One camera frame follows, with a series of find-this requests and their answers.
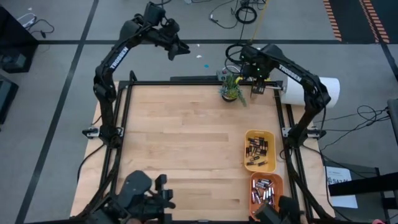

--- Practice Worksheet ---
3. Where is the white paper sheet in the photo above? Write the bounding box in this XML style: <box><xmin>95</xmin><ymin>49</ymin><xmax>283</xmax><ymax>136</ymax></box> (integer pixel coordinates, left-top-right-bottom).
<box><xmin>324</xmin><ymin>166</ymin><xmax>359</xmax><ymax>209</ymax></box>

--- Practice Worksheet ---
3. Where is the black long power strip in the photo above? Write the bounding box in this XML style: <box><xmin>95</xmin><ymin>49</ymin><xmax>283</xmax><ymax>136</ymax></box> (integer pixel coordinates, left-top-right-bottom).
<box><xmin>170</xmin><ymin>75</ymin><xmax>218</xmax><ymax>82</ymax></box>

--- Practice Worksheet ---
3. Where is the white shade table lamp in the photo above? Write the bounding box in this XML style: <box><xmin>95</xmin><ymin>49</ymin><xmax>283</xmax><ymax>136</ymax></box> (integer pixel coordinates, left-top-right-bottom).
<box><xmin>250</xmin><ymin>76</ymin><xmax>341</xmax><ymax>109</ymax></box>

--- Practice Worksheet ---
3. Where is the orange plastic bin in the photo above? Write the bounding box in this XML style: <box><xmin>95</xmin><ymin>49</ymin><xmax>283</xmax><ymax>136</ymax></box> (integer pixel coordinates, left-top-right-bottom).
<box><xmin>249</xmin><ymin>172</ymin><xmax>284</xmax><ymax>222</ymax></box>

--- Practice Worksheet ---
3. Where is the black hanging coiled cable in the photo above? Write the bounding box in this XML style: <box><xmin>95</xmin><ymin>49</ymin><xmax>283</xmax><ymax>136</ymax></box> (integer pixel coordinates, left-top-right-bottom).
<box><xmin>234</xmin><ymin>5</ymin><xmax>258</xmax><ymax>25</ymax></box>
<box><xmin>224</xmin><ymin>43</ymin><xmax>246</xmax><ymax>65</ymax></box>

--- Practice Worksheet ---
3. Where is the black base cable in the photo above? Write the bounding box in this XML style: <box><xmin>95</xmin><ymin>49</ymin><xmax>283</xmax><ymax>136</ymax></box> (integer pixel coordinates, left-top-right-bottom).
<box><xmin>76</xmin><ymin>143</ymin><xmax>105</xmax><ymax>184</ymax></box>

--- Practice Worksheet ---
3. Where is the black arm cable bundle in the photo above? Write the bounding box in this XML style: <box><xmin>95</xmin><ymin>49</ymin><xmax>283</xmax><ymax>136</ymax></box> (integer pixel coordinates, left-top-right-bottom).
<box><xmin>310</xmin><ymin>105</ymin><xmax>391</xmax><ymax>175</ymax></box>

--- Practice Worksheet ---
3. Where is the thin black floor cable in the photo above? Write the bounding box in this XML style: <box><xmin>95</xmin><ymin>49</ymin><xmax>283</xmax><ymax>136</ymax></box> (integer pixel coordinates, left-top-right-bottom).
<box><xmin>24</xmin><ymin>18</ymin><xmax>55</xmax><ymax>40</ymax></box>

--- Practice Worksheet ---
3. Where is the black cabinet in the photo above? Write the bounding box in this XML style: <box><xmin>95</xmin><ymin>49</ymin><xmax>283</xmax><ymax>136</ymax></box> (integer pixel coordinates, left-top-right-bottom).
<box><xmin>0</xmin><ymin>5</ymin><xmax>40</xmax><ymax>74</ymax></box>

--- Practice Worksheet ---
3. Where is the potted succulent plant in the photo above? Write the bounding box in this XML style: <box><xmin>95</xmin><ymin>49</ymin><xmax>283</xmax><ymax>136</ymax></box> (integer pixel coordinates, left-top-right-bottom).
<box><xmin>219</xmin><ymin>73</ymin><xmax>248</xmax><ymax>108</ymax></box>

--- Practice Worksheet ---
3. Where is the black equipment case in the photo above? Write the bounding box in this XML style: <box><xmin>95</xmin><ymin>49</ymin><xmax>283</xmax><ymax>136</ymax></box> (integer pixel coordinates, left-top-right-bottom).
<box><xmin>0</xmin><ymin>74</ymin><xmax>19</xmax><ymax>125</ymax></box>

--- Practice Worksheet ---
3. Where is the black cable with plug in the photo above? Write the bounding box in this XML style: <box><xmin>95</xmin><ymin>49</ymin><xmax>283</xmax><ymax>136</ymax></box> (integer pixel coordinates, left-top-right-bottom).
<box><xmin>208</xmin><ymin>0</ymin><xmax>240</xmax><ymax>30</ymax></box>

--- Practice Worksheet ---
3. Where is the white power adapter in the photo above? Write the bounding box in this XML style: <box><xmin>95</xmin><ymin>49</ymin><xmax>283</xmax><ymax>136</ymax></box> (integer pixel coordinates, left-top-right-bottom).
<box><xmin>16</xmin><ymin>12</ymin><xmax>37</xmax><ymax>28</ymax></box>

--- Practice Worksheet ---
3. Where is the white power cable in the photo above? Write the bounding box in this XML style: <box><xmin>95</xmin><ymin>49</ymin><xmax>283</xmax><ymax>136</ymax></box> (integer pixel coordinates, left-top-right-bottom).
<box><xmin>224</xmin><ymin>64</ymin><xmax>242</xmax><ymax>74</ymax></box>

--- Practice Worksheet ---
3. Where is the yellow plastic bin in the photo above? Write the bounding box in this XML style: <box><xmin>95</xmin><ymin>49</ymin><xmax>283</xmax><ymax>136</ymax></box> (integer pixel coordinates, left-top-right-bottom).
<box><xmin>244</xmin><ymin>129</ymin><xmax>277</xmax><ymax>173</ymax></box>

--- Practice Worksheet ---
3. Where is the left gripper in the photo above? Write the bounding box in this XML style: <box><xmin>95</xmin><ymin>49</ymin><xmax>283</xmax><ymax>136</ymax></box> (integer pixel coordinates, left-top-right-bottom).
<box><xmin>152</xmin><ymin>18</ymin><xmax>191</xmax><ymax>62</ymax></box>

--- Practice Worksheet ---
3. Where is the yellow hanging cable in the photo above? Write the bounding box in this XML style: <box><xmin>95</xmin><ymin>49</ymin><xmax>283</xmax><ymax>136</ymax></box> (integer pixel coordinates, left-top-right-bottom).
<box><xmin>248</xmin><ymin>0</ymin><xmax>271</xmax><ymax>44</ymax></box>

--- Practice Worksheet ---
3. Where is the black side stand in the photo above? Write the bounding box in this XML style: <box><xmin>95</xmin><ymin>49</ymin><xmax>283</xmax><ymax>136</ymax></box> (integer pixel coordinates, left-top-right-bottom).
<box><xmin>323</xmin><ymin>160</ymin><xmax>398</xmax><ymax>224</ymax></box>

